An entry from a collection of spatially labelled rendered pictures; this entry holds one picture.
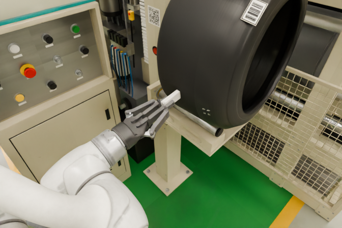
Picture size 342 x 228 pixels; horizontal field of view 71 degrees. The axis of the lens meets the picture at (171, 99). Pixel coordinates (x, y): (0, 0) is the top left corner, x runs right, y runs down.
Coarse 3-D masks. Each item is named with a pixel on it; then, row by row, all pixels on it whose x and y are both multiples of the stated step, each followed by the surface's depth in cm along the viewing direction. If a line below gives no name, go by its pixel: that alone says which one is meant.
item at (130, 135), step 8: (128, 120) 69; (112, 128) 65; (120, 128) 64; (128, 128) 64; (136, 128) 67; (144, 128) 67; (120, 136) 63; (128, 136) 64; (136, 136) 65; (144, 136) 67; (128, 144) 64
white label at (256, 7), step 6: (252, 0) 58; (258, 0) 57; (252, 6) 58; (258, 6) 57; (264, 6) 57; (246, 12) 58; (252, 12) 57; (258, 12) 57; (246, 18) 57; (252, 18) 57; (258, 18) 57; (252, 24) 57
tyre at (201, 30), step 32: (192, 0) 65; (224, 0) 60; (288, 0) 65; (160, 32) 72; (192, 32) 64; (224, 32) 59; (256, 32) 60; (288, 32) 97; (160, 64) 75; (192, 64) 66; (224, 64) 61; (256, 64) 109; (192, 96) 72; (224, 96) 66; (256, 96) 103; (224, 128) 84
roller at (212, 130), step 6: (162, 90) 110; (162, 96) 108; (180, 108) 102; (186, 114) 100; (192, 120) 100; (198, 120) 97; (204, 126) 95; (210, 126) 93; (210, 132) 94; (216, 132) 92
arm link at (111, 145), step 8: (96, 136) 64; (104, 136) 62; (112, 136) 62; (96, 144) 61; (104, 144) 61; (112, 144) 61; (120, 144) 62; (104, 152) 60; (112, 152) 61; (120, 152) 62; (112, 160) 61
